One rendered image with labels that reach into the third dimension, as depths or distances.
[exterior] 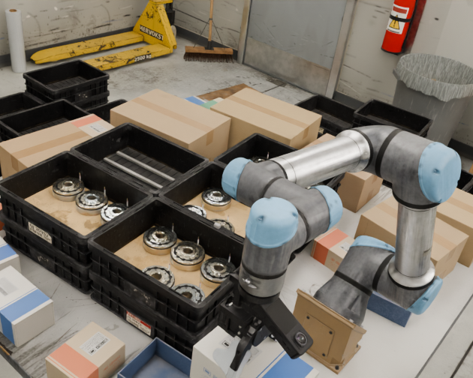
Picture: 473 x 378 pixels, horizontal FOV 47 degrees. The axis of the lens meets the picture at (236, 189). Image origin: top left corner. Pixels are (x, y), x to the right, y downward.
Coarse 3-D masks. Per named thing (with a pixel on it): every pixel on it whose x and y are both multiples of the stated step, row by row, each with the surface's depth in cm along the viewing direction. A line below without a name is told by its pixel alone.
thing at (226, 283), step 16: (176, 208) 170; (112, 224) 159; (208, 224) 165; (240, 240) 160; (112, 256) 148; (128, 272) 146; (144, 272) 145; (160, 288) 141; (224, 288) 144; (192, 304) 137; (208, 304) 139
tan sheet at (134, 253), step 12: (180, 240) 173; (120, 252) 165; (132, 252) 165; (144, 252) 166; (132, 264) 161; (144, 264) 162; (156, 264) 162; (168, 264) 163; (180, 276) 159; (192, 276) 160; (204, 288) 156
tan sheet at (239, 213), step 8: (192, 200) 191; (200, 200) 192; (232, 200) 194; (232, 208) 190; (240, 208) 190; (248, 208) 191; (208, 216) 185; (216, 216) 185; (224, 216) 186; (232, 216) 186; (240, 216) 187; (248, 216) 187; (240, 224) 183; (240, 232) 179
